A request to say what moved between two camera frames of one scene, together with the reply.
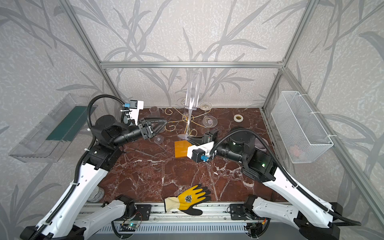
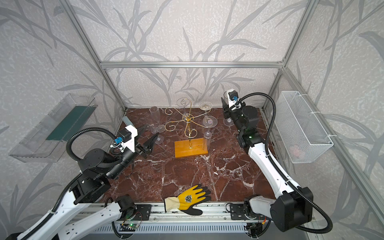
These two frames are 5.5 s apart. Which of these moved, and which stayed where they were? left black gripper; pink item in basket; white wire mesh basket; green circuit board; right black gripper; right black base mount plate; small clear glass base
Moved: left black gripper; right black gripper
Stayed: white wire mesh basket; small clear glass base; right black base mount plate; pink item in basket; green circuit board
